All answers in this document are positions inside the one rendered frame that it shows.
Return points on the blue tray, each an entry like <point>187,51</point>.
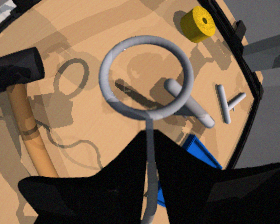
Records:
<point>200,151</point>

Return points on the yellow cylinder with center hole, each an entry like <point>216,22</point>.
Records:
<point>197,25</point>

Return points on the grey post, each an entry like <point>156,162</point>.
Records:
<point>183,112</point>

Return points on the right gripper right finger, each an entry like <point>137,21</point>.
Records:
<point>192,189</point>

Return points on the grey metal ring with white cord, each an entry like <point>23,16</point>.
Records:
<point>147,115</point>

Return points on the grey rounded cylinder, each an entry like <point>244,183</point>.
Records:
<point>173,87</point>

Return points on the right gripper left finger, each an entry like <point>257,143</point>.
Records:
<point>113,195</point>

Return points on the black rubber mallet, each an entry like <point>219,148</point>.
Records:
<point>16,70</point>

